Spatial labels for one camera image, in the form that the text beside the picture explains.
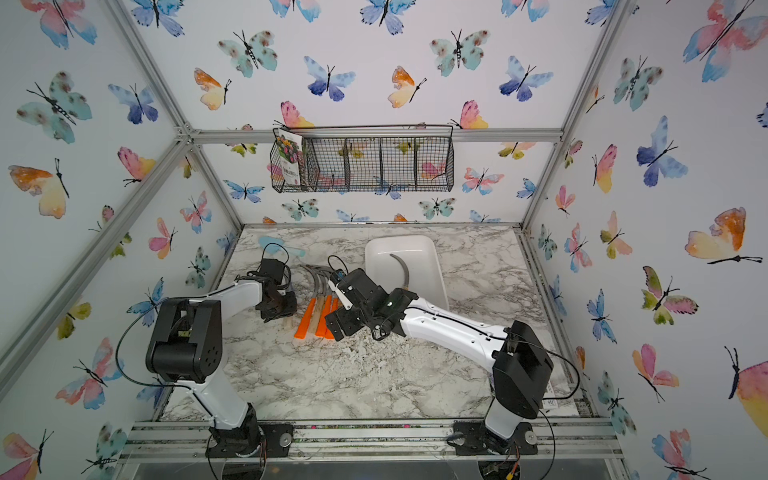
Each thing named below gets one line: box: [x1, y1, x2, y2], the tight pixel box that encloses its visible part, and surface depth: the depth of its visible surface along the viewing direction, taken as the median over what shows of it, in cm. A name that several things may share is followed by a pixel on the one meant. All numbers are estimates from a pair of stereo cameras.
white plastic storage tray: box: [365, 235, 449, 311], surface depth 111 cm
